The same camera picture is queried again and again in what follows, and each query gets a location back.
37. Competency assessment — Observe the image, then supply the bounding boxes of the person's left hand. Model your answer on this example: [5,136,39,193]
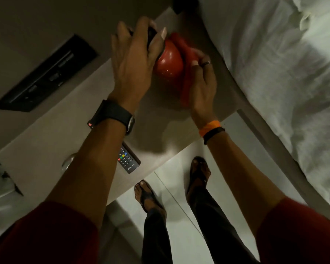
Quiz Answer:
[108,16,168,115]

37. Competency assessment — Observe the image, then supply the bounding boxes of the person's right hand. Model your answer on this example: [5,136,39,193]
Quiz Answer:
[189,50,220,129]

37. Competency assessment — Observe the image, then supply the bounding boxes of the red cloth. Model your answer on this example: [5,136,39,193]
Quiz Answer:
[169,32,201,108]

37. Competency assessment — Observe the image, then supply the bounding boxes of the red kettle with black handle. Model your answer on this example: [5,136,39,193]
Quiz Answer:
[146,25,185,89]

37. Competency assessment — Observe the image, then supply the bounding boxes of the person's left forearm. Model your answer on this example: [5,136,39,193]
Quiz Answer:
[45,119,128,230]

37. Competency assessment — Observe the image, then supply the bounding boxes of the person's right forearm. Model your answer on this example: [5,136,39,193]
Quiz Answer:
[206,130,287,236]

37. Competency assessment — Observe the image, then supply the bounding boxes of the orange wristband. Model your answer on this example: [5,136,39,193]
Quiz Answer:
[199,120,221,138]

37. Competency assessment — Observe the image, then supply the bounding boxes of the black wristband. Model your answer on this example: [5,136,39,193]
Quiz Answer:
[203,127,226,145]

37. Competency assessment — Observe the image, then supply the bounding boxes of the black smartwatch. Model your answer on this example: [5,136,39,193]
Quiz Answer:
[87,99,136,135]

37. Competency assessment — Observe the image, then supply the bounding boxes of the white bed sheet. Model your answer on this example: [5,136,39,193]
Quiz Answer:
[197,0,330,217]

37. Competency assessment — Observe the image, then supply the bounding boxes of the black sandal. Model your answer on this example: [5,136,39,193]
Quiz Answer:
[185,156,212,197]
[134,180,167,217]

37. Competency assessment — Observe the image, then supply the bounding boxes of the person's right foot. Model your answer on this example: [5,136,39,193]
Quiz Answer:
[185,156,212,197]

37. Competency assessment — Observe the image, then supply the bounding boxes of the person's foot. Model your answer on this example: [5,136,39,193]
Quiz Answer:
[134,180,167,217]
[185,156,212,197]

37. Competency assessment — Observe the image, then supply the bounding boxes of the black remote control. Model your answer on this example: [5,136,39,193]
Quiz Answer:
[117,142,141,174]

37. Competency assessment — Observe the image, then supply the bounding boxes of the grey bed base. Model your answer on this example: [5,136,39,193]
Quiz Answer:
[236,109,330,226]

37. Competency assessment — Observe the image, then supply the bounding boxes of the beige bedside table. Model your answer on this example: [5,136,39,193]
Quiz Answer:
[0,8,246,206]

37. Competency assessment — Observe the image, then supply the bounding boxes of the person's left foot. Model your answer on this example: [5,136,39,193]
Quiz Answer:
[134,180,167,217]

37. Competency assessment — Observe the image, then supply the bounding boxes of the clear glass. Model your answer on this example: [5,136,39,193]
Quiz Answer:
[61,152,78,173]

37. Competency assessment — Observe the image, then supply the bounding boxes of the black trousers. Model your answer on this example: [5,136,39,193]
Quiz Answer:
[141,187,261,264]

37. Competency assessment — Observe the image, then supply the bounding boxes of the red shirt sleeve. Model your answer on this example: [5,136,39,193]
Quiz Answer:
[256,196,330,264]
[0,201,100,264]

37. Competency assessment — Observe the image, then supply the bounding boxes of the white round object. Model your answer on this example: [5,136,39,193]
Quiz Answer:
[0,157,24,202]

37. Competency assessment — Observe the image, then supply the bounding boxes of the black wall switch panel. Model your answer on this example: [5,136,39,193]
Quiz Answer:
[0,34,98,113]

